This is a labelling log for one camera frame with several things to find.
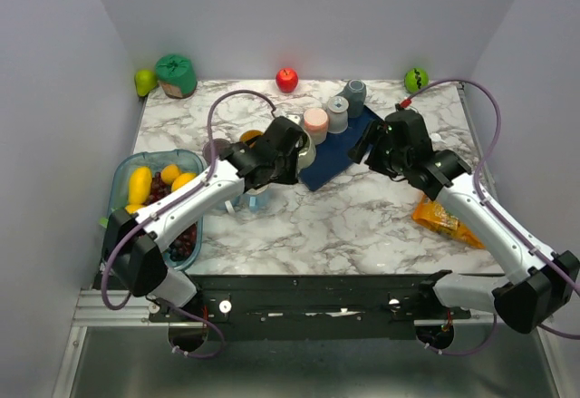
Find blue butterfly mug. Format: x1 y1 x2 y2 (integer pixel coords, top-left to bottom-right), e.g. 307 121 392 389
239 130 263 148

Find light green mug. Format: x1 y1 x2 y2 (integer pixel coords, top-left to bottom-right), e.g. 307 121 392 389
296 132 316 171

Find light blue faceted mug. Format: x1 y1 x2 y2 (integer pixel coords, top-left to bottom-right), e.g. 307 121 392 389
244 190 271 213

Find grey mug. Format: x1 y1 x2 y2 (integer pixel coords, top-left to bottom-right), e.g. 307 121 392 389
325 95 349 134

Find purple ceramic mug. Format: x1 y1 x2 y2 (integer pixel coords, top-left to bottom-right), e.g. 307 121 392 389
202 138 230 165

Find pink ceramic mug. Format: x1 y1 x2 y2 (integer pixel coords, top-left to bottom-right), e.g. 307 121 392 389
303 108 329 145

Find blue white gradient mug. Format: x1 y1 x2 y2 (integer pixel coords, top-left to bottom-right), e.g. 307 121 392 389
218 196 241 214

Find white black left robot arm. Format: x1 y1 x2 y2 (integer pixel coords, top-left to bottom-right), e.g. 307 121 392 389
102 117 309 321

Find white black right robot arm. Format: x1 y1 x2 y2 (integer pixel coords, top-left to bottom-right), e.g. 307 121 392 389
349 110 579 334

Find dark teal mug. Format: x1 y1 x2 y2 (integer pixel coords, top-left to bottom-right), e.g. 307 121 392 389
340 80 367 118

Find dark blue mat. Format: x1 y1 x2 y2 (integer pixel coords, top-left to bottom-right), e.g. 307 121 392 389
299 106 381 191

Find orange snack bag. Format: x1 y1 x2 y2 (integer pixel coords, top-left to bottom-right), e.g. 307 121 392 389
411 194 485 249

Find teal plastic fruit bin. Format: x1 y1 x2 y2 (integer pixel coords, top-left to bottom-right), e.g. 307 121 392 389
107 149 207 271

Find red toy apple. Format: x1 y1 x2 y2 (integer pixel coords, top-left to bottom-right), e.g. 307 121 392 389
275 68 299 93

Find small yellow toy lemon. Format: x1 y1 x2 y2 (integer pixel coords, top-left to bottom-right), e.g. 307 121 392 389
160 164 182 185

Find dark red toy grapes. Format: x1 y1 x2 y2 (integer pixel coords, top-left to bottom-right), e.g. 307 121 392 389
143 171 198 262

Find yellow toy mango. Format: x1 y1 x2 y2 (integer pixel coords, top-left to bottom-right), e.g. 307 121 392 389
128 166 152 205

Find green toy pear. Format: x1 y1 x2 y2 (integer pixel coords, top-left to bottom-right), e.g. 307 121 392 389
134 69 158 97

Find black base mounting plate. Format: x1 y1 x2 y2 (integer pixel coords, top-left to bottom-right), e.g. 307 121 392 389
149 273 472 343

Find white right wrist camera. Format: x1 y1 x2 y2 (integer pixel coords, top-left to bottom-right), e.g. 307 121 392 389
395 98 411 112

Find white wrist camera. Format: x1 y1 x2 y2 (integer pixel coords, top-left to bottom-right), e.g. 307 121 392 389
395 98 411 112
286 114 302 125

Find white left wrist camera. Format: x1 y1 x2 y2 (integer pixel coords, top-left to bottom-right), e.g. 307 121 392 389
286 114 302 125

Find left aluminium rail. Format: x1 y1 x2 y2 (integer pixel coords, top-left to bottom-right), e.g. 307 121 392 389
72 289 150 327

